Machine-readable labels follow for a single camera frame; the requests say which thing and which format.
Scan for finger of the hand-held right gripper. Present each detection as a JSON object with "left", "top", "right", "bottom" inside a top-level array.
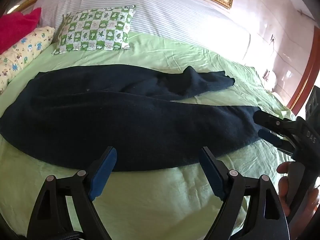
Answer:
[
  {"left": 258, "top": 129, "right": 297, "bottom": 156},
  {"left": 253, "top": 110, "right": 301, "bottom": 137}
]

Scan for red cloth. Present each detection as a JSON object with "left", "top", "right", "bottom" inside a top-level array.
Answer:
[{"left": 0, "top": 7, "right": 42, "bottom": 55}]

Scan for person's right hand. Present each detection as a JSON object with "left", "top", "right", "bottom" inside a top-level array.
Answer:
[{"left": 276, "top": 161, "right": 320, "bottom": 221}]

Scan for dark navy pants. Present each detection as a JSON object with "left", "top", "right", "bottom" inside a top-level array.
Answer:
[{"left": 0, "top": 64, "right": 265, "bottom": 172}]

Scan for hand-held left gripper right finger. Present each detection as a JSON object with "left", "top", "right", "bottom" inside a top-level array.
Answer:
[{"left": 199, "top": 146, "right": 290, "bottom": 240}]

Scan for green checked cartoon pillow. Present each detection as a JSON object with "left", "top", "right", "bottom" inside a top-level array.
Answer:
[{"left": 52, "top": 4, "right": 137, "bottom": 55}]

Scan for white bedside object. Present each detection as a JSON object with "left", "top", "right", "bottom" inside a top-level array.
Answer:
[{"left": 262, "top": 69, "right": 277, "bottom": 91}]

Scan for white striped bolster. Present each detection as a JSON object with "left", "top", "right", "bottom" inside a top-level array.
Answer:
[{"left": 32, "top": 0, "right": 251, "bottom": 64}]

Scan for light green bed sheet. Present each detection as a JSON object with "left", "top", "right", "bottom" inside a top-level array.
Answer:
[{"left": 0, "top": 31, "right": 297, "bottom": 240}]

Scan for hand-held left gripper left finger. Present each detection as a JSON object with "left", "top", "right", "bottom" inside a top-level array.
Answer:
[{"left": 26, "top": 146, "right": 118, "bottom": 240}]

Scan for yellow cartoon print pillow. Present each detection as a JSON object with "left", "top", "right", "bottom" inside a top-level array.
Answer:
[{"left": 0, "top": 26, "right": 55, "bottom": 95}]

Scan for red-brown wooden door frame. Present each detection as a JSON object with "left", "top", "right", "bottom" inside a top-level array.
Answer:
[{"left": 286, "top": 26, "right": 320, "bottom": 117}]

